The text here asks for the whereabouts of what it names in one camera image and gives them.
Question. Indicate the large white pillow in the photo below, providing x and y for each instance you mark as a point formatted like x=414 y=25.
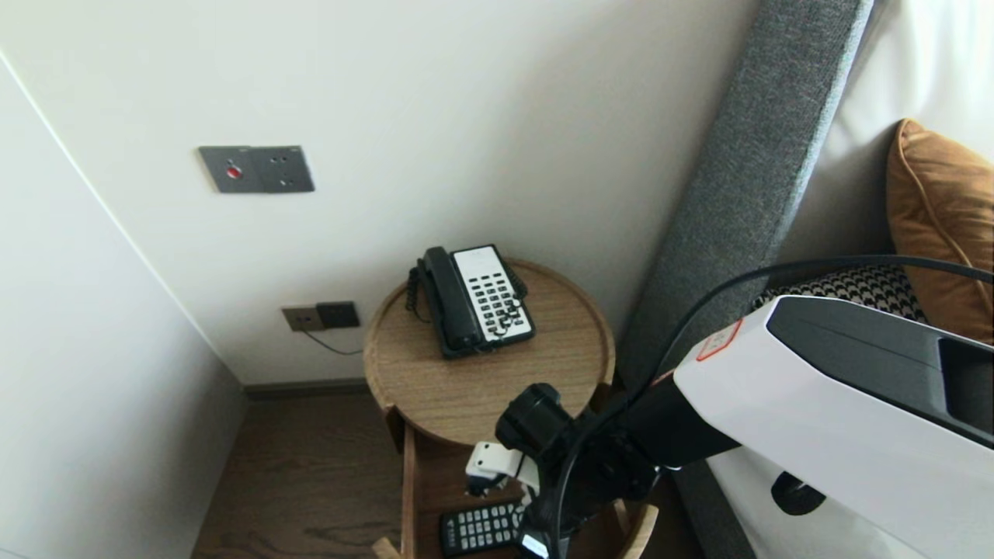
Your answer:
x=932 y=62

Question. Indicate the dark grey power socket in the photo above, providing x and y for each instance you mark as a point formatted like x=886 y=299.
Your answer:
x=342 y=314

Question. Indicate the brown velvet cushion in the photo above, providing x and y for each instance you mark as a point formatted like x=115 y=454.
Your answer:
x=947 y=233

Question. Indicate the black white houndstooth pillow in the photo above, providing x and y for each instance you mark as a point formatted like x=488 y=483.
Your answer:
x=854 y=287

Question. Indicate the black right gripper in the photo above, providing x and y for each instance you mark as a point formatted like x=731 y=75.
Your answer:
x=547 y=528

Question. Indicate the wooden skirting board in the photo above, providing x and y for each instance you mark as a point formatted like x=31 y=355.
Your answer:
x=311 y=388

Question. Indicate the plain grey wall switch plate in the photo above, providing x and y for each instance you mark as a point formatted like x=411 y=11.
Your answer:
x=285 y=168

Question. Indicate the grey switch plate red dot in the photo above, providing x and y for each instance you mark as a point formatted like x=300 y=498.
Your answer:
x=227 y=171

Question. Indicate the black telephone handset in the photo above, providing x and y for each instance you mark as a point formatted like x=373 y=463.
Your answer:
x=446 y=295

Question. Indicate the white bed sheet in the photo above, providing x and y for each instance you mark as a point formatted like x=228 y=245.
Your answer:
x=734 y=516

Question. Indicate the grey fabric bed frame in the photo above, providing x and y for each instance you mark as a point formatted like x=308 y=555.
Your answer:
x=703 y=505

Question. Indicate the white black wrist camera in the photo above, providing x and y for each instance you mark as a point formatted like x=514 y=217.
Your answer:
x=493 y=462

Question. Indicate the round wooden bedside table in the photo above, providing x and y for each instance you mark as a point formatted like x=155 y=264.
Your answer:
x=466 y=388

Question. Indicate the black TV remote control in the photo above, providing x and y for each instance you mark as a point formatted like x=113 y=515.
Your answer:
x=477 y=529

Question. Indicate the grey fabric headboard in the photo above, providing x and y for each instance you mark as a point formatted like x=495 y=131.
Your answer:
x=738 y=194

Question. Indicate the wooden table drawer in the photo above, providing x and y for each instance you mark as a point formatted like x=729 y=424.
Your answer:
x=435 y=481

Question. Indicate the black and white telephone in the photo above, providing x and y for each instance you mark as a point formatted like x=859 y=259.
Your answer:
x=493 y=295

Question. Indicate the beige wall phone socket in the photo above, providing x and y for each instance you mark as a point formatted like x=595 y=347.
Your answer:
x=299 y=319

